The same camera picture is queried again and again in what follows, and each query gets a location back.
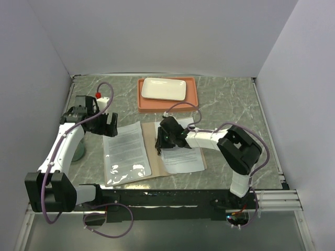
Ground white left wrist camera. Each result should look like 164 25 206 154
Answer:
95 92 110 113

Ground white printed paper sheets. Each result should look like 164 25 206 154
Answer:
154 117 206 175

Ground tan paper folder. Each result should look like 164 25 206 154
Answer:
104 116 208 187

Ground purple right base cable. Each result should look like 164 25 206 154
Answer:
230 190 262 231

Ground dark green round object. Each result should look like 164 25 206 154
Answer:
71 140 85 162

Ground aluminium frame rail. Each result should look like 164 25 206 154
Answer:
251 77 315 250

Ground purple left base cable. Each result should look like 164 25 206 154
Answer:
83 203 134 238

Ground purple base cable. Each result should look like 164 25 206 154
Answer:
230 190 262 231
83 203 134 238

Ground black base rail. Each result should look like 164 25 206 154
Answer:
75 189 258 223

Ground white rectangular plate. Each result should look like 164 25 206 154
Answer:
141 77 186 101

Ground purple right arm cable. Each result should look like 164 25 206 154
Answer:
166 101 270 189

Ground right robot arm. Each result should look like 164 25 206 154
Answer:
155 116 262 209

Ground terracotta rectangular tray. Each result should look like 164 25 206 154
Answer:
137 76 198 113

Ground white printed paper sheet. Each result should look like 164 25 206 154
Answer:
103 122 152 187

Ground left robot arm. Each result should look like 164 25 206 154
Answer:
25 93 118 212

